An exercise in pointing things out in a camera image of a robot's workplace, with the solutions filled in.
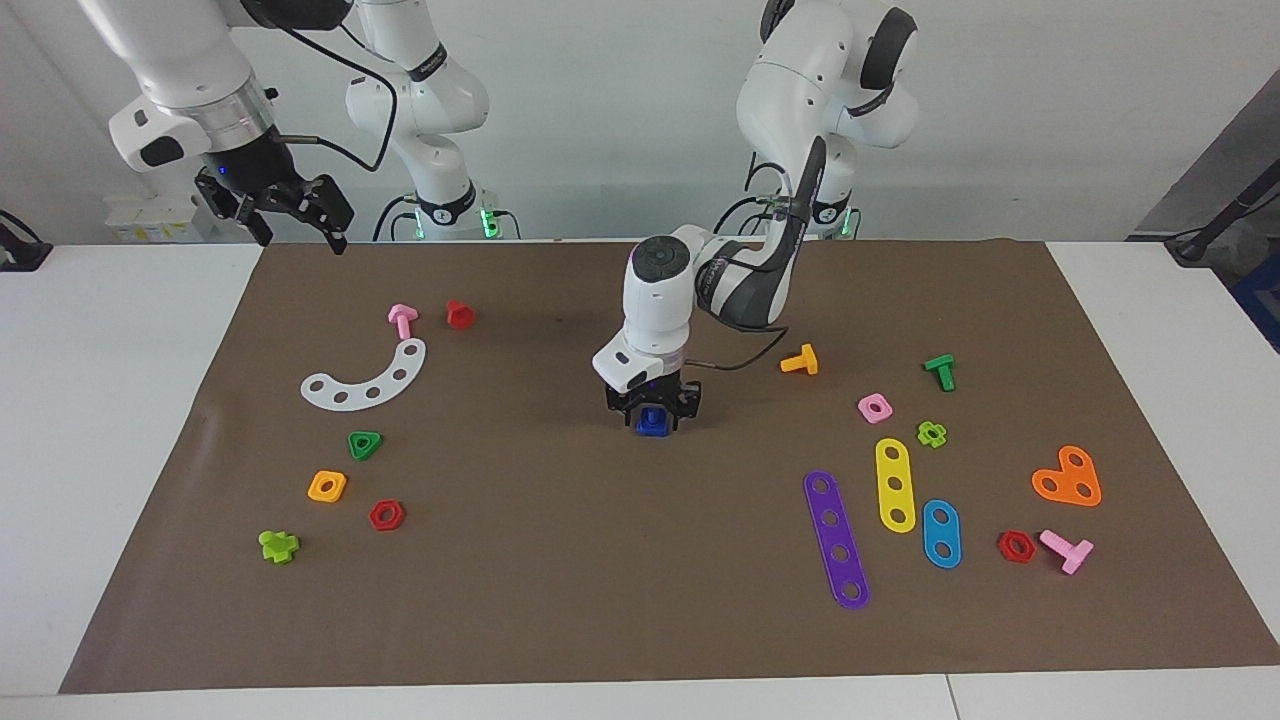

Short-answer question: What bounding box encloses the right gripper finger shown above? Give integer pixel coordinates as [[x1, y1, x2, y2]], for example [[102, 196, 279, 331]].
[[195, 172, 274, 248], [300, 176, 356, 255]]

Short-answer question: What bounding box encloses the white labelled box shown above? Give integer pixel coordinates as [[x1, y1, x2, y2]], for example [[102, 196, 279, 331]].
[[103, 193, 213, 244]]

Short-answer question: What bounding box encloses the brown table mat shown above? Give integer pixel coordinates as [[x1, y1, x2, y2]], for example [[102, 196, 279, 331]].
[[58, 238, 1280, 694]]

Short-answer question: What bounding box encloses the white curved five-hole strip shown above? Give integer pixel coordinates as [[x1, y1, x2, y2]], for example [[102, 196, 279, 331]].
[[300, 338, 428, 412]]

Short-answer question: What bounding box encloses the purple four-hole strip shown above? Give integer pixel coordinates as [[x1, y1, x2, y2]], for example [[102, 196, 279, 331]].
[[803, 470, 871, 610]]

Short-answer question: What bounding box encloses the yellow three-hole strip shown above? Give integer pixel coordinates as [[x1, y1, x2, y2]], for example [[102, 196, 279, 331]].
[[875, 438, 917, 534]]

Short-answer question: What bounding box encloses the blue two-hole strip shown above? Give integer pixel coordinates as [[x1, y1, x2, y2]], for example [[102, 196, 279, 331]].
[[922, 499, 963, 569]]

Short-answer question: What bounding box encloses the orange heart-shaped plate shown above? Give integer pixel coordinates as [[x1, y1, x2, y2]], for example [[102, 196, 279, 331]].
[[1031, 446, 1103, 508]]

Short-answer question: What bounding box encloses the blue crate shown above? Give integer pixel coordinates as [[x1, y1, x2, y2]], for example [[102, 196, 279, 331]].
[[1232, 255, 1280, 353]]

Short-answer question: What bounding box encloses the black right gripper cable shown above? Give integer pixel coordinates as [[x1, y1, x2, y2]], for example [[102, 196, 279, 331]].
[[240, 0, 401, 173]]

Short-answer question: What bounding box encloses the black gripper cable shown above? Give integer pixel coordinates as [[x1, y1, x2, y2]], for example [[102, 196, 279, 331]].
[[685, 135, 831, 373], [240, 0, 401, 173]]

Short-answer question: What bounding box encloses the black base cable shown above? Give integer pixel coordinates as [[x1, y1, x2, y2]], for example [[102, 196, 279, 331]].
[[373, 193, 423, 242], [712, 150, 793, 241]]

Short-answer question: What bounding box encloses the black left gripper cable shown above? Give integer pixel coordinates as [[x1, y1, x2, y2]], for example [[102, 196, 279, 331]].
[[685, 135, 831, 373]]

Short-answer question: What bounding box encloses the black clamp mount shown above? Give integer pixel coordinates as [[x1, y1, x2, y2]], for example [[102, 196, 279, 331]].
[[0, 208, 53, 273]]

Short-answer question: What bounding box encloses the black camera stand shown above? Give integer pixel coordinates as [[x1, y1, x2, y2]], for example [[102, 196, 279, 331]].
[[1168, 160, 1280, 266]]

